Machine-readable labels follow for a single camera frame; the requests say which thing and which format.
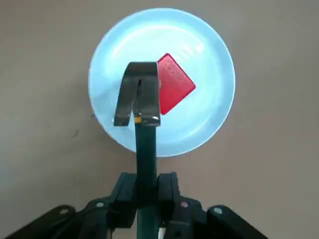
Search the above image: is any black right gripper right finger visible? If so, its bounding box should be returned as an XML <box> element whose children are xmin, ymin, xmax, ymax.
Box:
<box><xmin>157</xmin><ymin>171</ymin><xmax>269</xmax><ymax>239</ymax></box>

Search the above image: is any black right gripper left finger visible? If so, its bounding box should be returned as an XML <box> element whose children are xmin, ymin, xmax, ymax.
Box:
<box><xmin>4</xmin><ymin>171</ymin><xmax>138</xmax><ymax>239</ymax></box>

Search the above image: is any black yellow claw hammer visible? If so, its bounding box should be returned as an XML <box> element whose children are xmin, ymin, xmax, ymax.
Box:
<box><xmin>113</xmin><ymin>61</ymin><xmax>161</xmax><ymax>239</ymax></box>

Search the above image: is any pale blue round plate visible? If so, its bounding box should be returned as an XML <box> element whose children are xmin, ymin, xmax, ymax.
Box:
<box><xmin>87</xmin><ymin>7</ymin><xmax>236</xmax><ymax>158</ymax></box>

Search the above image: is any red wooden cube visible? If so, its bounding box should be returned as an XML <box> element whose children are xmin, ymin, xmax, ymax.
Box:
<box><xmin>156</xmin><ymin>52</ymin><xmax>196</xmax><ymax>116</ymax></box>

